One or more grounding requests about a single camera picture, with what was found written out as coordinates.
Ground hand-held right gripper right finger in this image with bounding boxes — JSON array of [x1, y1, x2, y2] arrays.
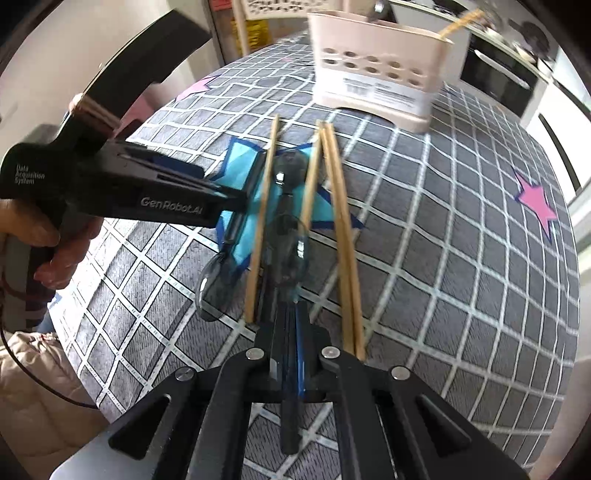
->
[[295, 300, 529, 480]]

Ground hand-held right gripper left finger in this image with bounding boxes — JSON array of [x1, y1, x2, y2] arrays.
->
[[108, 302, 291, 480]]

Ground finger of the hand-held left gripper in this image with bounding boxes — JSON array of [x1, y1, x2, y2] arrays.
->
[[203, 150, 263, 210], [215, 209, 246, 280]]

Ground beige plastic utensil holder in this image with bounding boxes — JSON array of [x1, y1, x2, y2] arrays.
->
[[307, 11, 455, 134]]

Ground person's left forearm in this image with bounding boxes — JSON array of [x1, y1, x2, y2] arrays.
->
[[0, 237, 61, 333]]

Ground person's left hand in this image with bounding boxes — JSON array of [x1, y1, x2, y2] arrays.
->
[[0, 199, 106, 291]]

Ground yellow oil bottle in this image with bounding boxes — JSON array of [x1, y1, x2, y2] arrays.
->
[[249, 18, 267, 54]]

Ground grey checked tablecloth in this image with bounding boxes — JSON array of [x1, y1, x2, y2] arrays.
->
[[48, 32, 580, 480]]

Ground white perforated laundry basket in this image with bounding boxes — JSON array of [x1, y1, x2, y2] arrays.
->
[[231, 0, 345, 58]]

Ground beige padded jacket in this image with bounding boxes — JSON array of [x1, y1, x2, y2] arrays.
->
[[0, 330, 112, 480]]

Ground patterned bamboo chopstick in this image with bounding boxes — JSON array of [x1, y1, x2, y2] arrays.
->
[[436, 9, 488, 40]]

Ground black built-in oven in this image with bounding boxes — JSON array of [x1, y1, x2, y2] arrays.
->
[[462, 34, 541, 118]]

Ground thin black cable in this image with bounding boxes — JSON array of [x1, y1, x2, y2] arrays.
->
[[0, 318, 99, 409]]

